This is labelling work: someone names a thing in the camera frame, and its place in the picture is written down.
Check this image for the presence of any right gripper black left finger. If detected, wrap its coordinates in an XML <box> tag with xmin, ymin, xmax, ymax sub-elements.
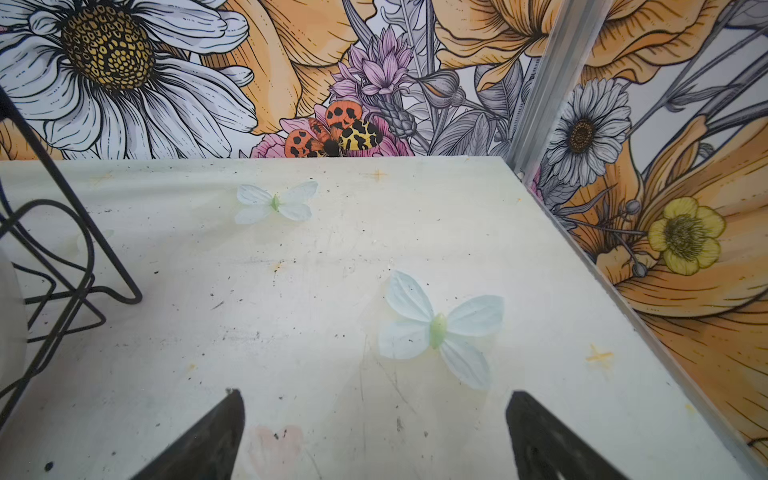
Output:
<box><xmin>133</xmin><ymin>389</ymin><xmax>245</xmax><ymax>480</ymax></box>

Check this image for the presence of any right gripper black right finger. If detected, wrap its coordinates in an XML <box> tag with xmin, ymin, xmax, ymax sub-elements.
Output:
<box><xmin>506</xmin><ymin>390</ymin><xmax>627</xmax><ymax>480</ymax></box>

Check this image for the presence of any black wire dish rack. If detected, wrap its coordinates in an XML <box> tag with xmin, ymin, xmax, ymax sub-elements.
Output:
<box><xmin>1</xmin><ymin>92</ymin><xmax>143</xmax><ymax>426</ymax></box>

